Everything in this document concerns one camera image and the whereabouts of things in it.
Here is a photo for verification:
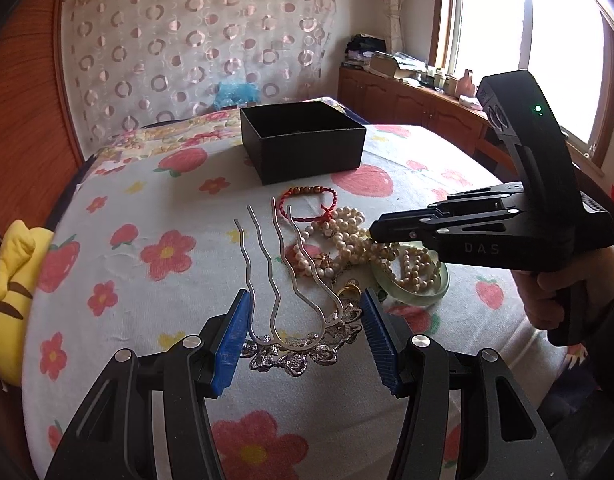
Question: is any strawberry flower print bed sheet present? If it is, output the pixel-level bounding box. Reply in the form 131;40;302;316
22;122;588;480

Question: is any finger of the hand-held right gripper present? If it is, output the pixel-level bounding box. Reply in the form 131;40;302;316
369;206;522;257
427;181;528;213

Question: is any row of small bottles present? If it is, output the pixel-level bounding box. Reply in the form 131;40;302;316
427;67;460;95

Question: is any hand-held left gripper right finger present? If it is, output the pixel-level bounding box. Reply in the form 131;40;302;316
359;287;558;480

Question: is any wooden window cabinet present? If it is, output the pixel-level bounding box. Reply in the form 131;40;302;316
337;65;602;181

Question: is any yellow plush toy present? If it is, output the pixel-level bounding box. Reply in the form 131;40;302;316
0;220;55;388

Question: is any black jewelry box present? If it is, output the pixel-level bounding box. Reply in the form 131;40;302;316
239;101;368;186

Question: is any pile of dark clothes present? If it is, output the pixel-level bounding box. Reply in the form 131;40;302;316
344;34;388;66

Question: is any person's right hand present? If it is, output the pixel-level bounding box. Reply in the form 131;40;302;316
516;269;558;331

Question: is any pearl necklace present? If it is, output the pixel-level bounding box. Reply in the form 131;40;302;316
293;205;440;293

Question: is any patterned window curtain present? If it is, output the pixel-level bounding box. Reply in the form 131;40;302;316
374;0;405;53

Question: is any green jade bangle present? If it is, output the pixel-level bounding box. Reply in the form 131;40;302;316
369;250;450;304

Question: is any silver ornate hairpin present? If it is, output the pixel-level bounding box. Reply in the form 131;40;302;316
271;197;364;346
234;205;340;376

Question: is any circle pattern sheer curtain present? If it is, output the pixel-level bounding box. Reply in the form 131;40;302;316
61;0;338;146

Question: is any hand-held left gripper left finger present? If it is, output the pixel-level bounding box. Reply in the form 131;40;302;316
44;289;253;480

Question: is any floral rose blanket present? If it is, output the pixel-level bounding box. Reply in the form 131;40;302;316
94;97;348;161

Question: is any blue plastic bag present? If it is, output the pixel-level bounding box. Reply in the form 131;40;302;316
212;81;260;109

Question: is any red string bead bracelet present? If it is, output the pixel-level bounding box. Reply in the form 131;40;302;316
277;186;338;223

